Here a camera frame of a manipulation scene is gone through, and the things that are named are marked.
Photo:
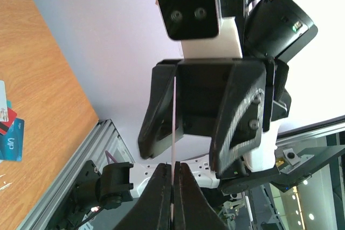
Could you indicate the blue card right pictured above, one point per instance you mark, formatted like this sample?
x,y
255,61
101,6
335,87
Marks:
x,y
12,142

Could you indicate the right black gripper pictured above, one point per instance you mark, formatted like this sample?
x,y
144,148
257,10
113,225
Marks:
x,y
222,98

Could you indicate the white cable tie scrap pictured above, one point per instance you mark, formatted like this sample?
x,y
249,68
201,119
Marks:
x,y
4,183

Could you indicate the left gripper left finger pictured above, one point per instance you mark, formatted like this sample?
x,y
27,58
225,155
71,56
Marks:
x,y
153,208

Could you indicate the aluminium frame rails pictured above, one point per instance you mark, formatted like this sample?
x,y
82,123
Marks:
x,y
103,137

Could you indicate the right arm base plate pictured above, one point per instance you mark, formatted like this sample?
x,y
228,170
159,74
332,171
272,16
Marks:
x,y
92,188

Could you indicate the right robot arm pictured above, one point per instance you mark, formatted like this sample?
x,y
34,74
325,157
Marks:
x,y
277,30

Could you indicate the white card with stripe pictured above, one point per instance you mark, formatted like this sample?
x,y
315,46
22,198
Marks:
x,y
3,103

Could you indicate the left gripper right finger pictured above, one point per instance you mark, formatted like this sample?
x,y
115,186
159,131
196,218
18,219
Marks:
x,y
191,209

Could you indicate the red VIP card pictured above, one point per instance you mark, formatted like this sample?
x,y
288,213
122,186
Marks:
x,y
173,156

